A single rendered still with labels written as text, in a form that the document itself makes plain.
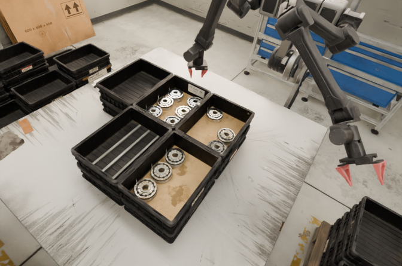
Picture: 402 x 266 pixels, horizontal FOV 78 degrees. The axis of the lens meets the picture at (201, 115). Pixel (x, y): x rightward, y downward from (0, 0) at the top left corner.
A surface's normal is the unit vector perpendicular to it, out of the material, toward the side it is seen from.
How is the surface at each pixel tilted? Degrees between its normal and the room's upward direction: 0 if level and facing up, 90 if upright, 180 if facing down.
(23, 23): 77
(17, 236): 0
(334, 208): 0
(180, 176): 0
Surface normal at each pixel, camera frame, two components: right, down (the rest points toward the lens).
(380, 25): -0.58, 0.53
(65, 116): 0.10, -0.71
